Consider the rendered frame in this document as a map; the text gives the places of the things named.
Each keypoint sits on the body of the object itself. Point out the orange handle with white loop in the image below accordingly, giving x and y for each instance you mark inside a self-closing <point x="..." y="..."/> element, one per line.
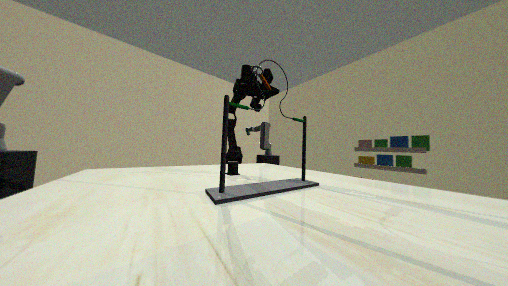
<point x="262" y="77"/>

